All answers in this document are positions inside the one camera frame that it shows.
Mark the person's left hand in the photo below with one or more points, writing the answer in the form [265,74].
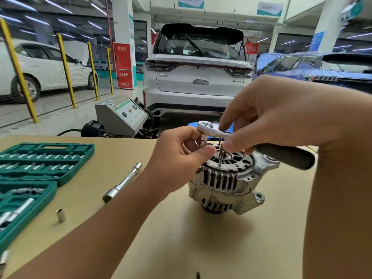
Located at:
[171,165]

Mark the person's right hand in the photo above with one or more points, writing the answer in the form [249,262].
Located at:
[284,113]

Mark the person's right thumb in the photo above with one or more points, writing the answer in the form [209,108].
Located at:
[241,139]

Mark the person's left thumb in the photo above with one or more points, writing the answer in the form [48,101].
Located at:
[200,156]

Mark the long steel bolt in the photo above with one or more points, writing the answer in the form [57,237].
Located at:
[221,159]

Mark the person's right forearm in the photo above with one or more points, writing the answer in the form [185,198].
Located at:
[340,200]

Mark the person's left forearm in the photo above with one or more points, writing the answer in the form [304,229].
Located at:
[96,241]

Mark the silver alternator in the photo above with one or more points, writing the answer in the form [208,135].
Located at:
[229,183]

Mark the white suv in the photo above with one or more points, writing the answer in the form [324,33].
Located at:
[197,75]

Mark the silver sliding bar adapter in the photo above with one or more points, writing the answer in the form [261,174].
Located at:
[122,184]

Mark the grey machine with control panel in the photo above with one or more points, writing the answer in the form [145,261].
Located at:
[122,119]

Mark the red banner sign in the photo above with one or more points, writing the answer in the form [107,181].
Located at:
[252,48]

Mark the blue car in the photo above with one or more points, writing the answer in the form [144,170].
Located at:
[325,69]

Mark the black motor unit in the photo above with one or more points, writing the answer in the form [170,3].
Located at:
[93,129]

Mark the red standing sign board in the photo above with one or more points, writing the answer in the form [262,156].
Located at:
[123,66]

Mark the white teal hanging sign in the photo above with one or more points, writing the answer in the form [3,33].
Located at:
[351,10]
[191,2]
[269,9]

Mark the small silver socket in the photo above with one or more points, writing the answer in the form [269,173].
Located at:
[61,215]

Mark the rows of silver bits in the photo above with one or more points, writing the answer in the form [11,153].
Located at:
[43,161]

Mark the green plastic tool case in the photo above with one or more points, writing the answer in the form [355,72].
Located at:
[35,177]

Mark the silver universal joint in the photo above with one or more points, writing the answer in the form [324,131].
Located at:
[27,191]

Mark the white car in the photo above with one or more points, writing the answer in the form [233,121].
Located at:
[43,69]

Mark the silver extension bar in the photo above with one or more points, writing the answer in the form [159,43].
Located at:
[20,209]

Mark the yellow fence post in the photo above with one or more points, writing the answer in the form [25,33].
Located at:
[67,75]
[93,72]
[110,72]
[19,72]

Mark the blue wall sign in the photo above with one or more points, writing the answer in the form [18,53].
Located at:
[316,41]

